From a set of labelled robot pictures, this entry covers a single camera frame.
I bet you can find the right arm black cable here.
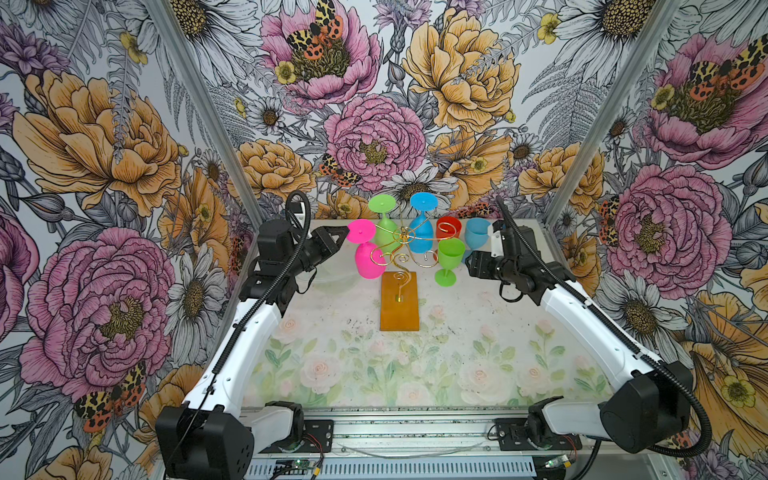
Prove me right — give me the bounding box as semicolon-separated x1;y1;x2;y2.
494;197;713;459

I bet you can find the left aluminium corner post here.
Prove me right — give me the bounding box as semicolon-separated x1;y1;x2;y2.
147;1;263;232

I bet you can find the green wine glass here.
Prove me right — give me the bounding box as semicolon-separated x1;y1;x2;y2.
368;194;401;255
435;238;465;287

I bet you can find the back blue wine glass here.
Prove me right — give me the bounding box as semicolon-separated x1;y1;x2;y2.
408;192;438;254

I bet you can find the pink wine glass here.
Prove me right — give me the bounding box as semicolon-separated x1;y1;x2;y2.
347;219;386;280

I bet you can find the gold wire glass rack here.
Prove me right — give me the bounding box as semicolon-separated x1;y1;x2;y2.
382;220;437;273

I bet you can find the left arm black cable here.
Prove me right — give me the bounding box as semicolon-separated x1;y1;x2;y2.
161;190;313;475

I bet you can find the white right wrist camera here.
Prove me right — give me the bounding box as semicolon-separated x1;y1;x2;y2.
490;231;505;258

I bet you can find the green circuit board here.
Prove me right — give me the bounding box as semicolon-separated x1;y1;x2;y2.
270;459;323;480

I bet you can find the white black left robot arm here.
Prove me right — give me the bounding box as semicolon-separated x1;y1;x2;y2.
155;218;349;479

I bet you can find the aluminium corner post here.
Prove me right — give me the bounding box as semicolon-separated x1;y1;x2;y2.
543;0;682;227
147;1;263;232

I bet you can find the right aluminium corner post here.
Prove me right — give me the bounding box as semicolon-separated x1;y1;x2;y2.
543;0;682;227

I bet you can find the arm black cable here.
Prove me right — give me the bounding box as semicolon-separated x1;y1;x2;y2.
161;190;313;475
494;197;713;459

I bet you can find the light blue wine glass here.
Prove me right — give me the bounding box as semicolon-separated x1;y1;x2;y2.
464;218;491;251

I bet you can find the wooden rack base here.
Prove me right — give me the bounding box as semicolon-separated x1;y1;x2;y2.
380;271;420;332

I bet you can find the red wine glass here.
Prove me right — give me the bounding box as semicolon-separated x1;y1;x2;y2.
435;216;463;241

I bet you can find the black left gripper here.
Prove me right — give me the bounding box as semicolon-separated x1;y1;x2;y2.
287;224;350;274

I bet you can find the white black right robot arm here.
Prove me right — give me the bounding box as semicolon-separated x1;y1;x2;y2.
465;227;695;453

